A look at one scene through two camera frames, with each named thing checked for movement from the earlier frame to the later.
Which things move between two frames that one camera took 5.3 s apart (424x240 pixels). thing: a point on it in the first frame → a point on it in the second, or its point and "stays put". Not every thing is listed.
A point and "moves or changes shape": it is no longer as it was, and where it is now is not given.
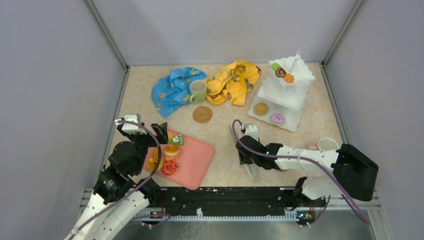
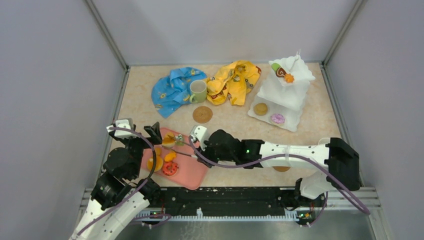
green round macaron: (275, 66) stays put
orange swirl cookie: (289, 78) stays put
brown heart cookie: (280, 72) stays put
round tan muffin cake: (260, 109) stays put
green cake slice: (178, 140) stays put
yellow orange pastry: (171, 150) moves or changes shape
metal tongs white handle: (249, 168) → (193, 156)
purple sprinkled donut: (277, 118) stays put
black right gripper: (244, 159) → (206, 152)
